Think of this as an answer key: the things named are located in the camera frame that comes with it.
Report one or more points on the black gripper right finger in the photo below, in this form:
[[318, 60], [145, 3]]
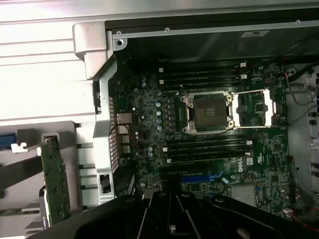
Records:
[[224, 219]]

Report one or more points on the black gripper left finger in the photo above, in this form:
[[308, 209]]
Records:
[[112, 219]]

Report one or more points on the silver chipset heatsink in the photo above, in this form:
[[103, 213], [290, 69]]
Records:
[[244, 195]]

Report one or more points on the blue expansion slot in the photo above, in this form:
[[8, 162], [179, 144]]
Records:
[[195, 179]]

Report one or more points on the black RAM stick with label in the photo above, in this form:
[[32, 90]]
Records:
[[207, 160]]

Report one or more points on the green motherboard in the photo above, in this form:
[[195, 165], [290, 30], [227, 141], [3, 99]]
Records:
[[261, 149]]

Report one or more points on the grey parts rack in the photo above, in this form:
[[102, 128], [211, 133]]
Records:
[[67, 132]]

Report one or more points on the CPU socket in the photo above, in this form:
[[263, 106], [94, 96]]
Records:
[[208, 112]]

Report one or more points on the silver socket cover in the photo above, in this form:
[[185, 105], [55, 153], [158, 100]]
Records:
[[269, 107]]

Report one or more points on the open black PC case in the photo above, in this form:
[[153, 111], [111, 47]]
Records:
[[174, 47]]

